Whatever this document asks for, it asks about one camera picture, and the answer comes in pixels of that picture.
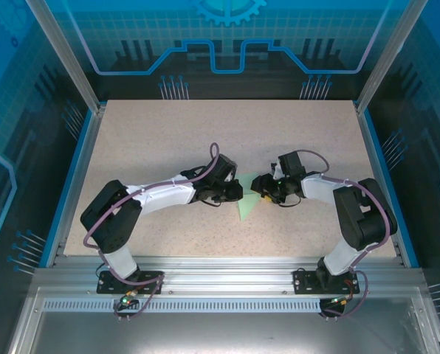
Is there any light green paper sheet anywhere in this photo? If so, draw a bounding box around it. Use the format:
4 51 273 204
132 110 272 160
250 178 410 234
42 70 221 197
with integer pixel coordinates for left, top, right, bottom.
236 172 261 223

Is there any silver sheet metal shelf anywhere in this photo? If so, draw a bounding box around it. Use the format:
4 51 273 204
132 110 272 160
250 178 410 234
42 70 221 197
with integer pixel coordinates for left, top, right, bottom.
7 287 440 354

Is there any aluminium mounting beam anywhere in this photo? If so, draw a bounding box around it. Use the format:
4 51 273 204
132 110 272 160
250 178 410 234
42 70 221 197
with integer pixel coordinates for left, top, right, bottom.
33 256 426 298

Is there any connector with green light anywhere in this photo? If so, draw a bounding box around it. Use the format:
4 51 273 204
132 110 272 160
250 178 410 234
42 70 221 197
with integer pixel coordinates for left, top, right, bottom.
325 294 356 308
118 292 139 309

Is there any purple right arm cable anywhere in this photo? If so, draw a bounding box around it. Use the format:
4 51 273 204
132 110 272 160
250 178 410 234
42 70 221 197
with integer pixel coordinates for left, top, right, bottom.
297 149 391 321

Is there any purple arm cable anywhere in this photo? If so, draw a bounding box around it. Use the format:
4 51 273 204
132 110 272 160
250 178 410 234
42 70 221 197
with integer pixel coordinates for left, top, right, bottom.
83 142 221 322
297 149 391 321

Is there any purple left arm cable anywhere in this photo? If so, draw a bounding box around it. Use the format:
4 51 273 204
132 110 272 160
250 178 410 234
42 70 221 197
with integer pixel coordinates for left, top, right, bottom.
83 142 221 322

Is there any aluminium side rail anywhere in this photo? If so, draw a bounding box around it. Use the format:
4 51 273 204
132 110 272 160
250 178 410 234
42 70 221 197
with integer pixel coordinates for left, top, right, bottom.
352 101 420 268
44 105 109 268

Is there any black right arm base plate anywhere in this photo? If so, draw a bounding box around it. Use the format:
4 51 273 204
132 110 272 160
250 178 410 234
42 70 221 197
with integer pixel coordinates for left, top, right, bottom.
292 269 358 295

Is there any slotted grey cable duct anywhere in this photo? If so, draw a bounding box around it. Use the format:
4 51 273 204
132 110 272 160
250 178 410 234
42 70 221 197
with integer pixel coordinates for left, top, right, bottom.
42 299 323 314

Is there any aluminium frame post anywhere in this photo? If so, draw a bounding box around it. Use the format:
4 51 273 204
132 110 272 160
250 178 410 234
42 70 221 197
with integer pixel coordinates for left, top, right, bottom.
354 0 430 114
24 0 107 114

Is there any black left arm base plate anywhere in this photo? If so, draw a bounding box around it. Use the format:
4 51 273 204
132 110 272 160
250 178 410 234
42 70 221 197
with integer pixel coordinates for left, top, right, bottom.
96 271 165 296

